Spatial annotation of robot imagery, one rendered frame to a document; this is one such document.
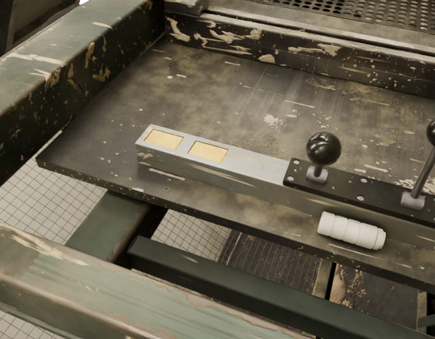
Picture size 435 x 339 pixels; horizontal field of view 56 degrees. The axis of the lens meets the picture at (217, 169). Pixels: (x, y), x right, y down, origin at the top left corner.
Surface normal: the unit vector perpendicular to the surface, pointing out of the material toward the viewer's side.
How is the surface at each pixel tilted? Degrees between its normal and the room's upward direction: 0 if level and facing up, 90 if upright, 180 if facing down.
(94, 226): 60
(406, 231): 90
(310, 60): 90
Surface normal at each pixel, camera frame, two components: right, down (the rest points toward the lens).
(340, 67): -0.36, 0.65
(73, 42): 0.03, -0.71
